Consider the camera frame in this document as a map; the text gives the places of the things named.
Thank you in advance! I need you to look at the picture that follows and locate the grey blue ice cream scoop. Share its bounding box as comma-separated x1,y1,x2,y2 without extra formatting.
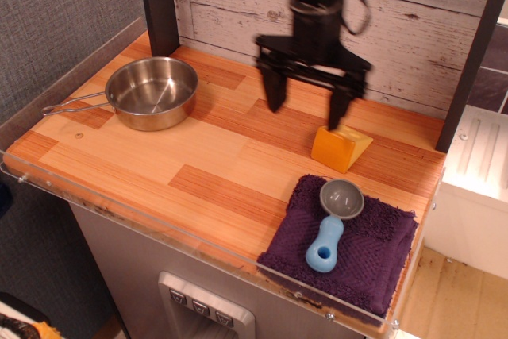
306,179,364,273

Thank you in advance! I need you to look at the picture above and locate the dark frame post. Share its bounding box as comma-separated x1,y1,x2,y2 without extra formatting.
435,0,505,153
143,0,180,56

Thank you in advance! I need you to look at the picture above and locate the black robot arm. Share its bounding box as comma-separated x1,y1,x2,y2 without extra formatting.
256,0,371,130

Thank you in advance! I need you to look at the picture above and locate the orange cheese wedge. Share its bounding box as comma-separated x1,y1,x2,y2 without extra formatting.
310,125,373,173

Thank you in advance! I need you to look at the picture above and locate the orange object bottom left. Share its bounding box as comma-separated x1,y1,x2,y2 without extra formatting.
32,322,63,339

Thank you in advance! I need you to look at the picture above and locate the white toy sink unit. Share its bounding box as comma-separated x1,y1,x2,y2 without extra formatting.
422,17,508,281

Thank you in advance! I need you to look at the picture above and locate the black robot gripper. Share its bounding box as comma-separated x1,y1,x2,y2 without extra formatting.
256,5,371,131

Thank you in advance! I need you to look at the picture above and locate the purple folded towel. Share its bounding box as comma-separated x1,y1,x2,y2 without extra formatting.
257,175,418,318

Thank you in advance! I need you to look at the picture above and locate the grey toy fridge cabinet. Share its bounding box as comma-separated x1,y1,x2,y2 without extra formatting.
71,206,361,338

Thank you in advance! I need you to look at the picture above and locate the silver pot with handle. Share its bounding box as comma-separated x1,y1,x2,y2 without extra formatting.
41,56,198,132

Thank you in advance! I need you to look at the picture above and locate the dark right frame post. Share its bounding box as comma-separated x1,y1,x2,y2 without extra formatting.
435,0,505,153

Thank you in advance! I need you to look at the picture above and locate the silver dispenser panel with buttons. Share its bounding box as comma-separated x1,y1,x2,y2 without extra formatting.
158,272,256,339

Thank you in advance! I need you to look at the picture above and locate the dark left frame post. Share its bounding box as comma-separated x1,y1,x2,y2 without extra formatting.
143,0,180,56

